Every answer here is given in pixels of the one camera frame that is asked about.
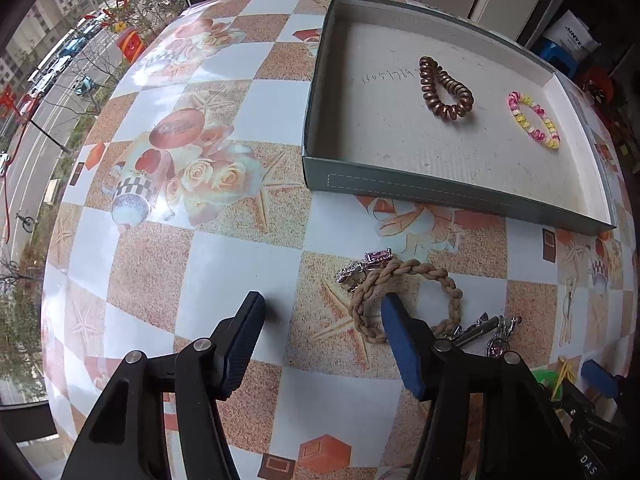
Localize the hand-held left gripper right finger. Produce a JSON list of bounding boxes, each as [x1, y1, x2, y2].
[[380, 292, 586, 480]]

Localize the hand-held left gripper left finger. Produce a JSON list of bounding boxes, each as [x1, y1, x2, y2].
[[60, 291, 266, 480]]

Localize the pink yellow bead bracelet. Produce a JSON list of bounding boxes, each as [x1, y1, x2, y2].
[[507, 91, 561, 151]]

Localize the white printed bag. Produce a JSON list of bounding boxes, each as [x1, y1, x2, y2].
[[542, 10, 601, 53]]

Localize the silver pink gem hair clip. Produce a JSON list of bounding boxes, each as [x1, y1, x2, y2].
[[336, 251, 396, 293]]

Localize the red paper window characters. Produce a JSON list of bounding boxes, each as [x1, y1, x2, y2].
[[0, 85, 43, 127]]

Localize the blue plastic stool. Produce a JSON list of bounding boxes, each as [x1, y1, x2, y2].
[[540, 42, 583, 78]]

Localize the grey cardboard box lid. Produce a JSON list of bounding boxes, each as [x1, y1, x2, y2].
[[301, 0, 617, 234]]

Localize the green translucent bangle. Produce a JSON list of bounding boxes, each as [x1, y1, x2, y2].
[[531, 367, 561, 392]]

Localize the beige braided rope bracelet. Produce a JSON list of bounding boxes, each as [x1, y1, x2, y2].
[[349, 258, 465, 345]]

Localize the orange window decoration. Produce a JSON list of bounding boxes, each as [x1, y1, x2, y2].
[[117, 27, 146, 63]]

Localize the yellow hair clip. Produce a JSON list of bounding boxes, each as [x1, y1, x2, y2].
[[550, 357, 581, 402]]

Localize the red plastic chair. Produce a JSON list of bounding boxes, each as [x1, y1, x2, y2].
[[575, 67, 616, 103]]

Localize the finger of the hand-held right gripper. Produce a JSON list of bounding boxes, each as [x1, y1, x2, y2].
[[580, 359, 640, 421]]

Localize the brown spiral hair tie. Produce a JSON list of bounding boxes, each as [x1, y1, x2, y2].
[[418, 56, 475, 122]]

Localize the silver metal duckbill clip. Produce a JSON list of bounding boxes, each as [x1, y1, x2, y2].
[[432, 312, 503, 348]]

